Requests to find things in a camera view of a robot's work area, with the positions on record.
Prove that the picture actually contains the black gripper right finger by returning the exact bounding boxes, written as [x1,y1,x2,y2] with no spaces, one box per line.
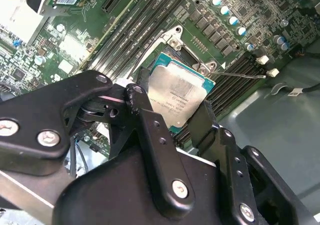
[187,100,311,225]

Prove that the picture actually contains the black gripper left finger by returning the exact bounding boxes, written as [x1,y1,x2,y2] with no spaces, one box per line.
[0,66,197,215]

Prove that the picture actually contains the thin metal locking lever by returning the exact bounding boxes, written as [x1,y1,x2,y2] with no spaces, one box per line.
[127,51,152,79]
[208,69,267,80]

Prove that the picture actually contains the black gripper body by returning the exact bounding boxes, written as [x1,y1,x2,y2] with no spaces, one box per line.
[53,146,227,225]

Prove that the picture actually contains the silver topped CPU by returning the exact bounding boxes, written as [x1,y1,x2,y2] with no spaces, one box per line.
[146,51,216,136]

